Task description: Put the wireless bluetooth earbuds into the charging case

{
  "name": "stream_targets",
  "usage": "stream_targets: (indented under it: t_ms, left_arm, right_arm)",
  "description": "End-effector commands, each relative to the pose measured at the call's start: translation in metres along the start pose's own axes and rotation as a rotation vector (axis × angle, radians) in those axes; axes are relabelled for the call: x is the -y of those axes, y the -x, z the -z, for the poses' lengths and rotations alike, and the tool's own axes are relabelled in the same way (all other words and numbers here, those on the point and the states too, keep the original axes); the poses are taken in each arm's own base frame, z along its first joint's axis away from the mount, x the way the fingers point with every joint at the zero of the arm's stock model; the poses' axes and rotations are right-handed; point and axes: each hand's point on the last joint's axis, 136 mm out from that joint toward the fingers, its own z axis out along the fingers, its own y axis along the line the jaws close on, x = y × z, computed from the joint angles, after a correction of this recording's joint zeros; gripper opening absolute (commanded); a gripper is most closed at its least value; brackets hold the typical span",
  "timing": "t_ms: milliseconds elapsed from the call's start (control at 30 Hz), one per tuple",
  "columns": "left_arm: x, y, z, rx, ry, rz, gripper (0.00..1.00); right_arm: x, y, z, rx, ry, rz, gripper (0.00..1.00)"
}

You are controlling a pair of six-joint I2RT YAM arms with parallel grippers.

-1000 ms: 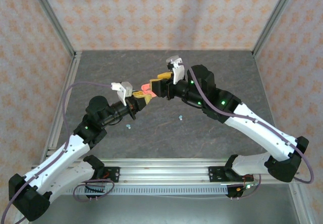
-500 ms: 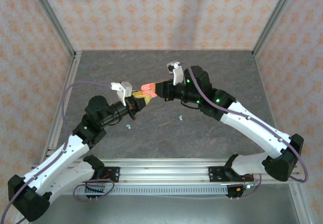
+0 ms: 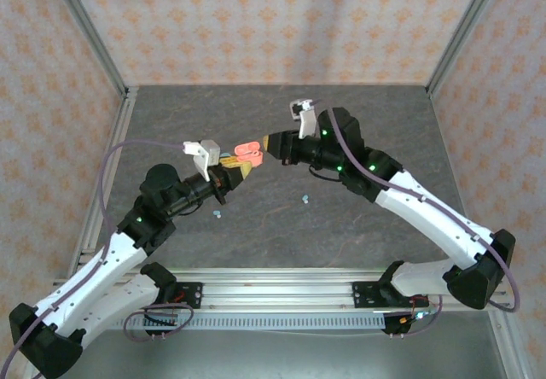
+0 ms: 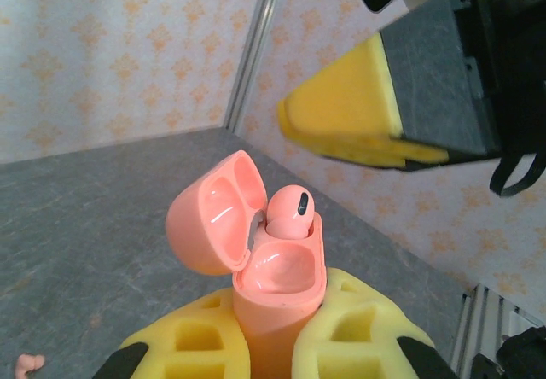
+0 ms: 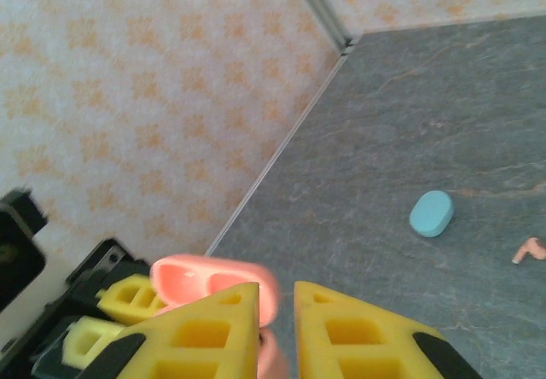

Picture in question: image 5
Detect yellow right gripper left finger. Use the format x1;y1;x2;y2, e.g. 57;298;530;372
84;282;260;379

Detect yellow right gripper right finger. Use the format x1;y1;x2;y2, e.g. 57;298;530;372
293;280;483;379

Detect pink wireless earbud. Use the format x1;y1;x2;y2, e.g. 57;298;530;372
257;329;292;379
511;236;546;265

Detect pink earbud charging case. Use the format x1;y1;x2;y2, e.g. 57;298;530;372
149;254;282;328

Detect light blue foam cylinder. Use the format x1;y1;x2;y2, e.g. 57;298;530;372
408;189;456;239

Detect aluminium frame post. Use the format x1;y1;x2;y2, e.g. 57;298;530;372
284;0;363;55

